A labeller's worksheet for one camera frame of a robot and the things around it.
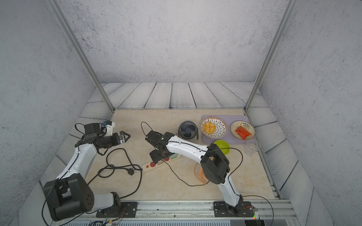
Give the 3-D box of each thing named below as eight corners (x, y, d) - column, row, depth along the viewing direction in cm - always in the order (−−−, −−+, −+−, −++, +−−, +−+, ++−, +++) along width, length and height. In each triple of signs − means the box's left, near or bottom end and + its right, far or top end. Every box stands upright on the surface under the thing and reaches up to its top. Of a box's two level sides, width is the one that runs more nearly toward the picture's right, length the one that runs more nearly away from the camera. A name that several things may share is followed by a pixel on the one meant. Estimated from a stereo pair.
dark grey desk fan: (178, 139, 103) (177, 130, 94) (178, 130, 108) (178, 120, 100) (197, 139, 103) (198, 129, 94) (196, 130, 108) (197, 120, 100)
